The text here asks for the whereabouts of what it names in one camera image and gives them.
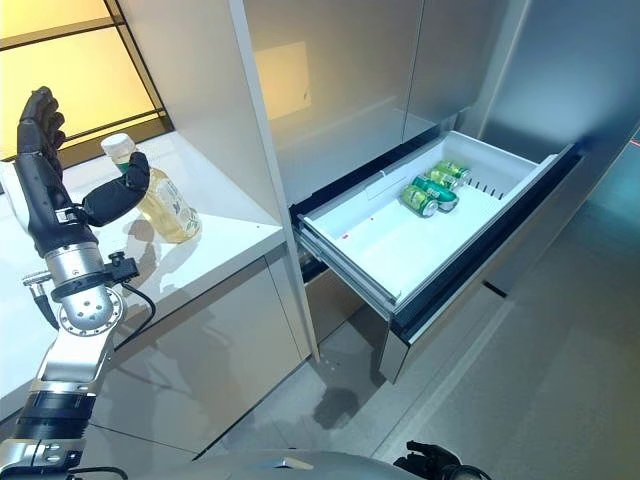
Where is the white counter cabinet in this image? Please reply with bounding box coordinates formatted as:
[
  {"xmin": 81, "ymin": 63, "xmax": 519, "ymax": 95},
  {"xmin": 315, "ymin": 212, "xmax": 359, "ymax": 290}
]
[{"xmin": 0, "ymin": 132, "xmax": 311, "ymax": 480}]

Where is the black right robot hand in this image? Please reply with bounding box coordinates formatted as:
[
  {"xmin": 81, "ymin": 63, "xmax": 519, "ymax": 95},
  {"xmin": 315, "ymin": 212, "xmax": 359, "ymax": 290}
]
[{"xmin": 393, "ymin": 439, "xmax": 464, "ymax": 480}]

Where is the tall white partition panel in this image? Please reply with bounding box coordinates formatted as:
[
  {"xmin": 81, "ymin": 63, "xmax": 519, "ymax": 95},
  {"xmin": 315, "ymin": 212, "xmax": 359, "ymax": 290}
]
[{"xmin": 117, "ymin": 0, "xmax": 321, "ymax": 362}]

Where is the grey robot torso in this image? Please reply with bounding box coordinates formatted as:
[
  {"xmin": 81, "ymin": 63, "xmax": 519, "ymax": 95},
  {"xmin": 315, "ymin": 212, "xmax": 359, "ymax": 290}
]
[{"xmin": 189, "ymin": 447, "xmax": 401, "ymax": 480}]

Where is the white fridge drawer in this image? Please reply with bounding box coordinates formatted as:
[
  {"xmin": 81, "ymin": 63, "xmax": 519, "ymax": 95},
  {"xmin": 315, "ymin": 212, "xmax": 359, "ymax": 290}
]
[{"xmin": 289, "ymin": 127, "xmax": 585, "ymax": 385}]

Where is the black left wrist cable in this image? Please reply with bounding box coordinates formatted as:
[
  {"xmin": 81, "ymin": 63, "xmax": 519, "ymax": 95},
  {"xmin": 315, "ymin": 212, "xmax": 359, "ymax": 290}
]
[{"xmin": 112, "ymin": 282, "xmax": 157, "ymax": 351}]

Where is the clear yellow tea bottle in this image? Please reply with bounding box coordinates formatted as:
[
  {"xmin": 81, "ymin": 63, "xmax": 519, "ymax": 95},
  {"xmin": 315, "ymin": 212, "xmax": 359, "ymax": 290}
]
[{"xmin": 99, "ymin": 134, "xmax": 202, "ymax": 245}]

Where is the light green drink can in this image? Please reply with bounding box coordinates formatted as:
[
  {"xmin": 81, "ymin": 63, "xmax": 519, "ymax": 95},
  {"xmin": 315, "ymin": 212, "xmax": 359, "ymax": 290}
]
[
  {"xmin": 401, "ymin": 183, "xmax": 440, "ymax": 219},
  {"xmin": 424, "ymin": 159, "xmax": 472, "ymax": 190}
]

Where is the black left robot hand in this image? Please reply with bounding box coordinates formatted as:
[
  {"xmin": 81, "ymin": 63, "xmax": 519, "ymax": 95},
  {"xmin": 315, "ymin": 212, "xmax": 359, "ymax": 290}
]
[{"xmin": 14, "ymin": 87, "xmax": 151, "ymax": 259}]

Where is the dark green drink can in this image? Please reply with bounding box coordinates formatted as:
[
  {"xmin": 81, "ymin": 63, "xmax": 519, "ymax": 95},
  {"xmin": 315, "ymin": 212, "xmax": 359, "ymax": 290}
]
[{"xmin": 410, "ymin": 175, "xmax": 460, "ymax": 212}]

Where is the stainless steel fridge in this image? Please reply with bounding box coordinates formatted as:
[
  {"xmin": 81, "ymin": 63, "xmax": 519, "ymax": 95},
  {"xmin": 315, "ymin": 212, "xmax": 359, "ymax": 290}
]
[{"xmin": 239, "ymin": 0, "xmax": 640, "ymax": 381}]

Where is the black framed lit window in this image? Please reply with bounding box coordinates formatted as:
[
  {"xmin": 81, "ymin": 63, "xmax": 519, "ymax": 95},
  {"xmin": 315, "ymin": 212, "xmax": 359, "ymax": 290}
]
[{"xmin": 0, "ymin": 0, "xmax": 176, "ymax": 164}]

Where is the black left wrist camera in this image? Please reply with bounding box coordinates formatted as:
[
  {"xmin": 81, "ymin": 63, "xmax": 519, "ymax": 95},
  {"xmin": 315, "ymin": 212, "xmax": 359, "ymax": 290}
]
[{"xmin": 105, "ymin": 252, "xmax": 140, "ymax": 285}]

